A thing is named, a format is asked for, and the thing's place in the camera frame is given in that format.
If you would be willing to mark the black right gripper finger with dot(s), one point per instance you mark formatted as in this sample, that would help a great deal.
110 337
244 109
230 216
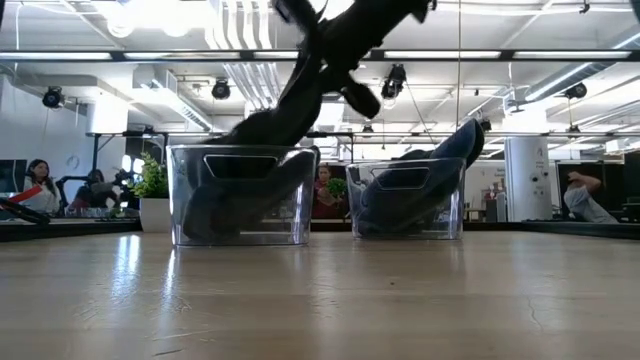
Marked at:
306 75
309 112

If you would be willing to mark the dark gray cap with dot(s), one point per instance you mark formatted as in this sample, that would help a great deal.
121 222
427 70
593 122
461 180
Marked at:
240 210

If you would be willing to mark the blue-grey cloth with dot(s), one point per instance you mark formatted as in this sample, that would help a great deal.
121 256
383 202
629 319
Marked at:
462 142

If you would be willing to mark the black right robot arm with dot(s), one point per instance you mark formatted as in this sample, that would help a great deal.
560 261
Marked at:
400 12

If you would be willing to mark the black ceiling spotlight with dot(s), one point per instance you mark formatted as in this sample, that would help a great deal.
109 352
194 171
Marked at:
395 80
220 90
52 97
576 91

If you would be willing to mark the green plant bunch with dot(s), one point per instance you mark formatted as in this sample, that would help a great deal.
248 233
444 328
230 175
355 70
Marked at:
337 186

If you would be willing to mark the person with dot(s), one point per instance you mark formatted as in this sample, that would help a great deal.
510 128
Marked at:
42 197
322 197
582 202
92 192

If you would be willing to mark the clear plastic bin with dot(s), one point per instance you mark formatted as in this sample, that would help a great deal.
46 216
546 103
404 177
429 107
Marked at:
452 220
302 222

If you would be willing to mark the small green potted plant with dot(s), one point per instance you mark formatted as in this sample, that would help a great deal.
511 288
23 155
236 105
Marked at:
152 182

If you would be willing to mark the white round column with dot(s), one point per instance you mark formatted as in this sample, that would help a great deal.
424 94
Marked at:
525 175

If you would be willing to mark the red strip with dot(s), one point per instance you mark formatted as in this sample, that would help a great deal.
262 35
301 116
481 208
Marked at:
26 195

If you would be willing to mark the dark computer monitor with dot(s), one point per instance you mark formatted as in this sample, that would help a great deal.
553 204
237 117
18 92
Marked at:
12 175

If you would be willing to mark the black slanted bar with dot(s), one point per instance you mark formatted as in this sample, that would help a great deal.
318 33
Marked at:
22 212

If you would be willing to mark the black background frame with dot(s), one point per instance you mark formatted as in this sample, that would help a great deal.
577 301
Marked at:
150 134

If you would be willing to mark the black overhead frame rail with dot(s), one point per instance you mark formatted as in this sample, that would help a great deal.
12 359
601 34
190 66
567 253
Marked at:
506 55

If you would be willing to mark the black metal table frame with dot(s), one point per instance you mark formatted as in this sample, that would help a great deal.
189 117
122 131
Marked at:
75 230

